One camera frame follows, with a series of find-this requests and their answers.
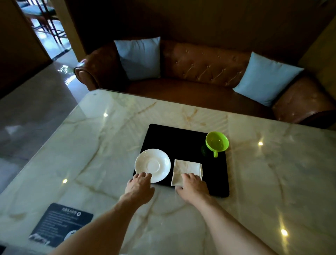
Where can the person's left hand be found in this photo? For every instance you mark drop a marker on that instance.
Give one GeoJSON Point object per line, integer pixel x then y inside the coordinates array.
{"type": "Point", "coordinates": [138, 190]}

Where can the person's right hand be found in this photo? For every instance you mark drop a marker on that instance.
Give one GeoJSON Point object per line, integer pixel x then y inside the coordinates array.
{"type": "Point", "coordinates": [194, 190]}

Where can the person's left fingers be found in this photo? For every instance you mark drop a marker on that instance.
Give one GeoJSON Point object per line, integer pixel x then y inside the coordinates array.
{"type": "Point", "coordinates": [140, 176]}

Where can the person's right thumb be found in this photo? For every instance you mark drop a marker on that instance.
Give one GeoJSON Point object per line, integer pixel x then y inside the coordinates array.
{"type": "Point", "coordinates": [179, 189]}

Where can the white ceramic saucer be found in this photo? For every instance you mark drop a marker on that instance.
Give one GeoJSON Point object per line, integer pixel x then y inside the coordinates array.
{"type": "Point", "coordinates": [153, 163]}

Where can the beige napkin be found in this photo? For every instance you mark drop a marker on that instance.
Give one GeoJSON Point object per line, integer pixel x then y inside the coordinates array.
{"type": "Point", "coordinates": [185, 166]}

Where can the person's left forearm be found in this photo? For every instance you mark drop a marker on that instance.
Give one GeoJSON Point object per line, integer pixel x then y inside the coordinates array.
{"type": "Point", "coordinates": [105, 228]}

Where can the person's right forearm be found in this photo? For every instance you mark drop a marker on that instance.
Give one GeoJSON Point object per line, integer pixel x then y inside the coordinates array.
{"type": "Point", "coordinates": [228, 231]}

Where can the black rectangular tray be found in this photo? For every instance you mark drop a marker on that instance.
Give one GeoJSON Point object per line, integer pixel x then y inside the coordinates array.
{"type": "Point", "coordinates": [181, 141]}

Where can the green plastic cup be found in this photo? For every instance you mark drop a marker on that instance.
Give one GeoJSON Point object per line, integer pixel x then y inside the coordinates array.
{"type": "Point", "coordinates": [216, 143]}

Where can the dark printed table card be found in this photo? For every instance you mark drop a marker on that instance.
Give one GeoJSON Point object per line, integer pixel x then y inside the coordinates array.
{"type": "Point", "coordinates": [60, 223]}

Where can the light blue cushion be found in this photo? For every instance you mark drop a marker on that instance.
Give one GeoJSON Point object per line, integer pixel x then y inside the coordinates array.
{"type": "Point", "coordinates": [139, 57]}
{"type": "Point", "coordinates": [265, 78]}

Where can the brown leather tufted sofa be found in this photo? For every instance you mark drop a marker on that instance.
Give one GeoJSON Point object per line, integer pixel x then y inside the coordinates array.
{"type": "Point", "coordinates": [204, 65]}

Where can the wooden chair with teal seat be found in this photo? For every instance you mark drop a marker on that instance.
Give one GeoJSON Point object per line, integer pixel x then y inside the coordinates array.
{"type": "Point", "coordinates": [38, 10]}

